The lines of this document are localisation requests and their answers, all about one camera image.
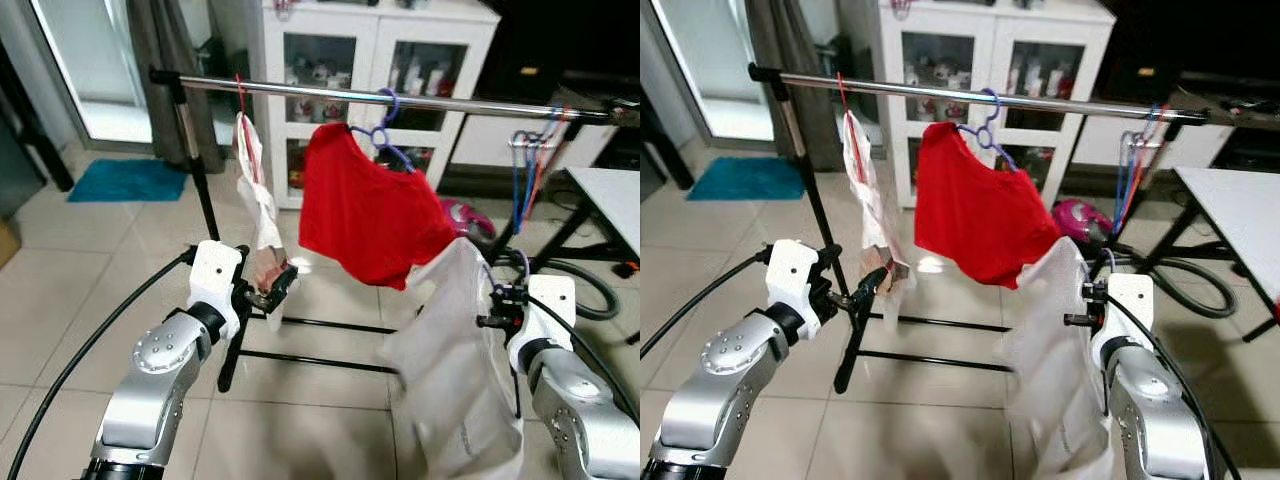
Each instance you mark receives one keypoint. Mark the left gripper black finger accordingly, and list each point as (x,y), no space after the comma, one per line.
(280,279)
(854,305)
(872,279)
(268,302)

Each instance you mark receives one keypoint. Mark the white shirt red black trim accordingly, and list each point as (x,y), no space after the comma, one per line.
(1050,380)
(450,380)

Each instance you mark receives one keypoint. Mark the small white garment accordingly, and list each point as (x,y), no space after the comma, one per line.
(868,200)
(262,210)

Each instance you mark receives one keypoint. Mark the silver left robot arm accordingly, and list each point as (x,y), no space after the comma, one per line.
(160,350)
(735,355)

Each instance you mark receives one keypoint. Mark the orange red hanger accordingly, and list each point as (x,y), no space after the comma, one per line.
(1140,180)
(540,170)

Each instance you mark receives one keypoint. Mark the pink vacuum cleaner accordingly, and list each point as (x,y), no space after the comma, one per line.
(1080,218)
(465,215)

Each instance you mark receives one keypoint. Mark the white low cabinet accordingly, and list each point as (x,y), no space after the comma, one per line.
(480,150)
(1100,150)

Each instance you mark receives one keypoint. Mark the teal floor mat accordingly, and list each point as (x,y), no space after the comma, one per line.
(745,178)
(130,180)

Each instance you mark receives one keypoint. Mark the white table black legs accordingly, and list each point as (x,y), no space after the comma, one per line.
(1240,220)
(610,195)

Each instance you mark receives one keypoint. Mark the brown cardboard box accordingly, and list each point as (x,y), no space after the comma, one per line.
(8,245)

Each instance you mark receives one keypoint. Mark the black television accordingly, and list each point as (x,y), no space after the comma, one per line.
(1200,40)
(560,50)

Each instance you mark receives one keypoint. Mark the grey curtain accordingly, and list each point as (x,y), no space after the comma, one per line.
(790,40)
(165,40)

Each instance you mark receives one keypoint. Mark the glass door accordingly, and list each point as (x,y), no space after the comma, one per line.
(715,60)
(95,60)

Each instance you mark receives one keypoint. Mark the white glass-door cabinet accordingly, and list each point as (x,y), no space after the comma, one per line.
(380,30)
(1000,25)

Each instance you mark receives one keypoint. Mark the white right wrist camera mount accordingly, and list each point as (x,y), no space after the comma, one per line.
(550,300)
(1130,298)

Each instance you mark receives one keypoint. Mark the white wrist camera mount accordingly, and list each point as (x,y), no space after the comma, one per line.
(792,270)
(215,270)
(1130,298)
(550,300)

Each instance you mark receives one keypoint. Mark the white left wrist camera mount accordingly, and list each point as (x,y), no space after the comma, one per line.
(215,270)
(792,270)

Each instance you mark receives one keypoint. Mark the metal clothes rack black frame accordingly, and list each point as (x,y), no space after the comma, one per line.
(900,87)
(300,90)

